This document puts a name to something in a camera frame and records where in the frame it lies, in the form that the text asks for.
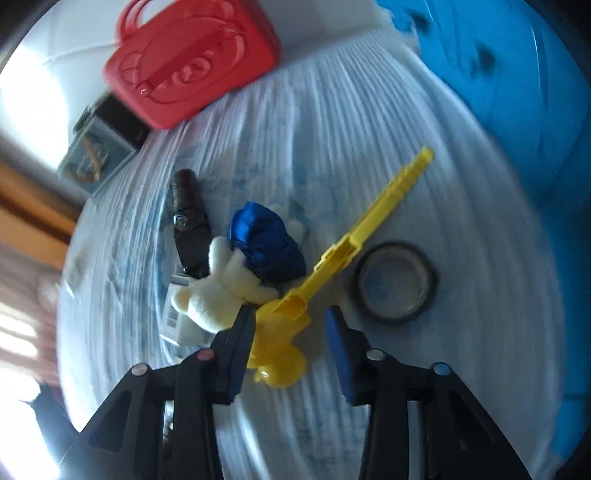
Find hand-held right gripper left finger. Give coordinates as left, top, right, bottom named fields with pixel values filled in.
left=60, top=305, right=257, bottom=480

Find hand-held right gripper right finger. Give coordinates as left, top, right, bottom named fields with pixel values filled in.
left=324, top=305, right=529, bottom=480

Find yellow plastic toy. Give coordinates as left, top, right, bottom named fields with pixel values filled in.
left=247, top=147, right=435, bottom=387

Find white plush bear blue clothes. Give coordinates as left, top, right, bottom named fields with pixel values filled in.
left=171, top=200, right=308, bottom=333

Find blue plastic crate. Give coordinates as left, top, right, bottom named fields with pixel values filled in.
left=376, top=0, right=591, bottom=455

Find small white box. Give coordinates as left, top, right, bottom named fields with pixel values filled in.
left=164, top=272, right=218, bottom=347

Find black tape roll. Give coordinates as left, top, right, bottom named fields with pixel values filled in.
left=355, top=241, right=440, bottom=325

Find black folded umbrella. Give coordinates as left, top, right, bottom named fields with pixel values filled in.
left=168, top=168, right=214, bottom=280

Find dark gift box gold ribbon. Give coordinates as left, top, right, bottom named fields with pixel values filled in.
left=56, top=92, right=151, bottom=199

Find red toy suitcase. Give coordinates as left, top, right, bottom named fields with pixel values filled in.
left=102, top=0, right=282, bottom=131

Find wooden wall frame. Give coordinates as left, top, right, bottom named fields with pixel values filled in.
left=0, top=161, right=88, bottom=250

